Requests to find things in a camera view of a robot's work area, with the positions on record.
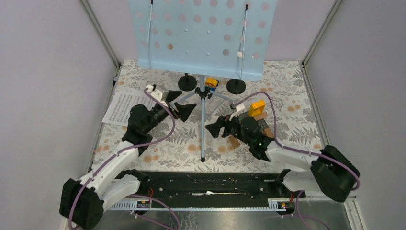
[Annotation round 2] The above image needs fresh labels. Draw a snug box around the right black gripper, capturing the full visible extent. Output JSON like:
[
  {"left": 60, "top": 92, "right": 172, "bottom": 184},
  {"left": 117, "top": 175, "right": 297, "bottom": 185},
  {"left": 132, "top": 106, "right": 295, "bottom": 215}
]
[{"left": 205, "top": 111, "right": 253, "bottom": 147}]

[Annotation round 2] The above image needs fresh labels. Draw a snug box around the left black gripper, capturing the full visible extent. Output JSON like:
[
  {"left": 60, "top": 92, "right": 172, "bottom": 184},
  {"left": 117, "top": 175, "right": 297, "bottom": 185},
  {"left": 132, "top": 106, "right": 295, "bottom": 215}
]
[{"left": 144, "top": 90, "right": 196, "bottom": 133}]

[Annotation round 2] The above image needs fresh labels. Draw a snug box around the sheet music page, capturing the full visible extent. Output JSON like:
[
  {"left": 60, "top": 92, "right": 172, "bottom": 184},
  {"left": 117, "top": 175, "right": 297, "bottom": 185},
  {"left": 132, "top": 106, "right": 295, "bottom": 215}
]
[{"left": 102, "top": 88, "right": 155, "bottom": 126}]

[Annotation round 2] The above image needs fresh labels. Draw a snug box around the light blue music stand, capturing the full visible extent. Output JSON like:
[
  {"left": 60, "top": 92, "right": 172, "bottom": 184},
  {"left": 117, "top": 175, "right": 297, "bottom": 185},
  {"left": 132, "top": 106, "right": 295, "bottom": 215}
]
[{"left": 128, "top": 0, "right": 278, "bottom": 162}]

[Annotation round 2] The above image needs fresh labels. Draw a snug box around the yellow toy block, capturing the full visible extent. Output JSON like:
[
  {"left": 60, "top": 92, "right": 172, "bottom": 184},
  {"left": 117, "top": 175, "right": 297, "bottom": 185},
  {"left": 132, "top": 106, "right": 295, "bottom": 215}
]
[{"left": 248, "top": 100, "right": 266, "bottom": 117}]

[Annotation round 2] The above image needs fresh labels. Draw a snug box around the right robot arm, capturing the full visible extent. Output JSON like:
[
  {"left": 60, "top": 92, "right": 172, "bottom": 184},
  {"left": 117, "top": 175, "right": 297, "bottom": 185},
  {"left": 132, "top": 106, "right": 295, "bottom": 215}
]
[{"left": 205, "top": 116, "right": 360, "bottom": 203}]

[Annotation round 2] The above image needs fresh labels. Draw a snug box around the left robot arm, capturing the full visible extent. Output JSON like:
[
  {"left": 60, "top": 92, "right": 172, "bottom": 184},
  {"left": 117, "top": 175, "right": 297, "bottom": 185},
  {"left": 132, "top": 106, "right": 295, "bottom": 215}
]
[{"left": 59, "top": 85, "right": 197, "bottom": 230}]

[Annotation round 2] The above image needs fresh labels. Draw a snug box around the floral table mat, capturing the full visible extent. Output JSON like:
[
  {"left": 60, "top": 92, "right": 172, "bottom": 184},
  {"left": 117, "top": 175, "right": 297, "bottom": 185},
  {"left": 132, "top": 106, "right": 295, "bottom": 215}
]
[{"left": 114, "top": 60, "right": 322, "bottom": 173}]

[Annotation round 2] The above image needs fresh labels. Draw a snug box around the tan wooden block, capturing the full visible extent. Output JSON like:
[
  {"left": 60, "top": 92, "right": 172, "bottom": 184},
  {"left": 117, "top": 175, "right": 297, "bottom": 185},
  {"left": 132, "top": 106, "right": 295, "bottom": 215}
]
[{"left": 228, "top": 136, "right": 240, "bottom": 150}]

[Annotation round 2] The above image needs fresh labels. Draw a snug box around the blue yellow toy figure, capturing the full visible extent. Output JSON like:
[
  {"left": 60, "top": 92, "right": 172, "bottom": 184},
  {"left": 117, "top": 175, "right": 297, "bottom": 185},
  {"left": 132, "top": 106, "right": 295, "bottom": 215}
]
[{"left": 205, "top": 77, "right": 219, "bottom": 92}]

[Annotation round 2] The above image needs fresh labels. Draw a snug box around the right black microphone stand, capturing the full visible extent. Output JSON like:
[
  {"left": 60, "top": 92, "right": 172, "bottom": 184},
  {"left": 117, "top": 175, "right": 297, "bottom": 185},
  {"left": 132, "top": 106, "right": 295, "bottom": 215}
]
[{"left": 226, "top": 79, "right": 246, "bottom": 95}]

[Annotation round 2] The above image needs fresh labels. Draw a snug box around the beige wooden block on plate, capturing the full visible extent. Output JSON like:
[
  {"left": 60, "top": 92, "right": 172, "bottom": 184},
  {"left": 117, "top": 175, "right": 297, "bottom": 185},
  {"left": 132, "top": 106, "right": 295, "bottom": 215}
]
[{"left": 253, "top": 112, "right": 268, "bottom": 121}]

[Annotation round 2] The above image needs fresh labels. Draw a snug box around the brown wooden block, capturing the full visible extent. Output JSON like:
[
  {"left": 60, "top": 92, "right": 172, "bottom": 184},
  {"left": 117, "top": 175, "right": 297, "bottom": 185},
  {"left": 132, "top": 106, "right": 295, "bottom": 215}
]
[{"left": 263, "top": 127, "right": 274, "bottom": 138}]

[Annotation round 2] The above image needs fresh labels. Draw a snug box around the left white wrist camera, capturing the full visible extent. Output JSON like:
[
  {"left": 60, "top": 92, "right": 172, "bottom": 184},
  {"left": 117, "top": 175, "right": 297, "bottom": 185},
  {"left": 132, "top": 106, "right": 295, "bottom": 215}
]
[{"left": 146, "top": 84, "right": 169, "bottom": 104}]

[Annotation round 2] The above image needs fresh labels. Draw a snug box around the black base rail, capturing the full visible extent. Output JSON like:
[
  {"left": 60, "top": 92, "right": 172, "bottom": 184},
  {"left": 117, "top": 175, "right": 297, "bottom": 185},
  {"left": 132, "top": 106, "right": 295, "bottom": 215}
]
[{"left": 117, "top": 170, "right": 306, "bottom": 208}]

